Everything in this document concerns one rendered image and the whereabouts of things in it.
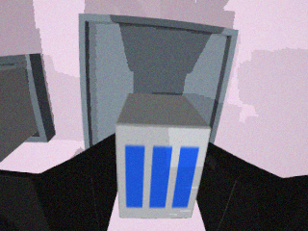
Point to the grey box with blue stripes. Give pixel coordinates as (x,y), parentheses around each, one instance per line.
(161,142)

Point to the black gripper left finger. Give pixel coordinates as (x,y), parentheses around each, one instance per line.
(78,195)

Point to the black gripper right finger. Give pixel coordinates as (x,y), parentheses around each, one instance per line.
(237,196)

